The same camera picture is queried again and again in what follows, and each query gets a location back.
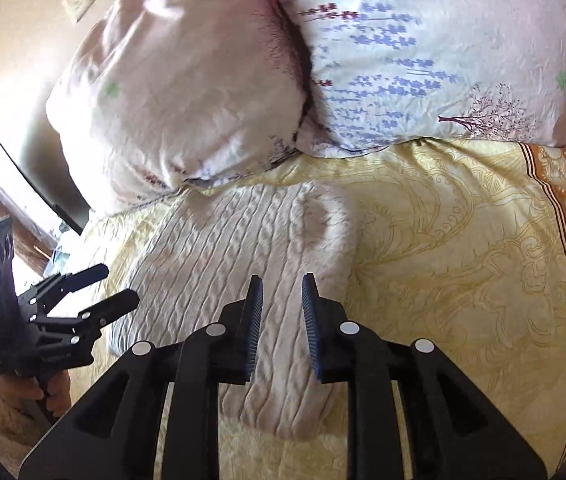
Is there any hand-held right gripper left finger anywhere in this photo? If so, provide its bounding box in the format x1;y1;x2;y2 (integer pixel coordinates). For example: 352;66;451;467
18;275;264;480

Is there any pale pink pillow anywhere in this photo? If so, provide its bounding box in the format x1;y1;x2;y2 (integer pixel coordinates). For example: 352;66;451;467
44;0;314;218

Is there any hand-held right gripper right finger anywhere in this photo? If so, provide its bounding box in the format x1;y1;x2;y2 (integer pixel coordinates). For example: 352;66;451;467
301;273;548;480

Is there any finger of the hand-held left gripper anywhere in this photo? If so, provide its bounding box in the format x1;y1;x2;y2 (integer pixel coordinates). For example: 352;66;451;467
37;288;141;344
20;262;110;312

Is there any white blue floral pillow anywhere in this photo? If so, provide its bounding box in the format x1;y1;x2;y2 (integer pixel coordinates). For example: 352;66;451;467
255;0;566;158

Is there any cream cable knit sweater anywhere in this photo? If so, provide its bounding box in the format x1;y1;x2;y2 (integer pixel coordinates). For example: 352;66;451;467
106;182;359;438

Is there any white wall switch plate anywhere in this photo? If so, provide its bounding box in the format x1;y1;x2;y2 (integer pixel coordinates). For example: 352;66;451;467
60;0;95;24

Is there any dark flat panel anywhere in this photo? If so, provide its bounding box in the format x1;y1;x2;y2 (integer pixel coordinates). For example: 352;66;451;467
0;133;92;237

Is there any yellow patterned bed sheet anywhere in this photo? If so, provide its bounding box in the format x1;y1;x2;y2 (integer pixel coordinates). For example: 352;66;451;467
0;137;566;480

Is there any person's left hand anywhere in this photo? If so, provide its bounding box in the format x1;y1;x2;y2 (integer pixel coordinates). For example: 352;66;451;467
2;371;72;418

